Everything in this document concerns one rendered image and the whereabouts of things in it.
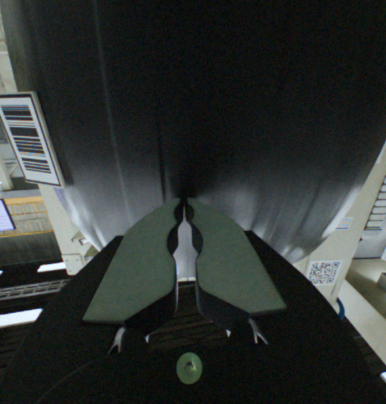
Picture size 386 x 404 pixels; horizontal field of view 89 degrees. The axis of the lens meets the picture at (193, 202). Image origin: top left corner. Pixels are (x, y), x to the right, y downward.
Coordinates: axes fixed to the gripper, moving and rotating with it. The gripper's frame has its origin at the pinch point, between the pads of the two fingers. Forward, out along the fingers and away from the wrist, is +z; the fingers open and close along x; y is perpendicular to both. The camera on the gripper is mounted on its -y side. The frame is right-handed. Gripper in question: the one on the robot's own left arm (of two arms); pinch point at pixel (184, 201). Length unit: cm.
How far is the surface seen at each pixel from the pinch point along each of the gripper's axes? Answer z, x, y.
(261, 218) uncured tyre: 1.5, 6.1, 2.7
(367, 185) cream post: 20.3, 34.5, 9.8
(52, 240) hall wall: 771, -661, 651
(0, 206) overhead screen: 266, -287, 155
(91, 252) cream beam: 44, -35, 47
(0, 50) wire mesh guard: 64, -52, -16
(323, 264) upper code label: 18.0, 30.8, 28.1
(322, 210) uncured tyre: 1.4, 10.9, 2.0
